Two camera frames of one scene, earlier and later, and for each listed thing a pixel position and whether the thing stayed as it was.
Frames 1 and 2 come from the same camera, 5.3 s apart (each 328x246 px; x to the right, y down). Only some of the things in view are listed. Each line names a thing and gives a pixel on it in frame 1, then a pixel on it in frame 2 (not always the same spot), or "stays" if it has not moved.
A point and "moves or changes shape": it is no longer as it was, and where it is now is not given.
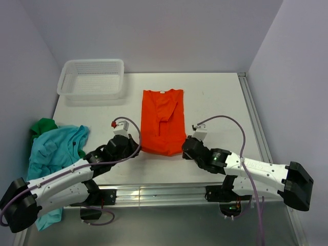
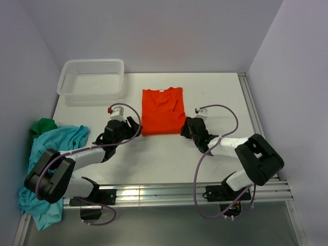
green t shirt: x=43 y=125 stays
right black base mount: x=231 y=205 stays
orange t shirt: x=163 y=122 moves or changes shape
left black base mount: x=100 y=197 stays
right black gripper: x=185 y=156 → x=185 y=128
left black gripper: x=134 y=146 → x=131 y=129
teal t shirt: x=51 y=149 stays
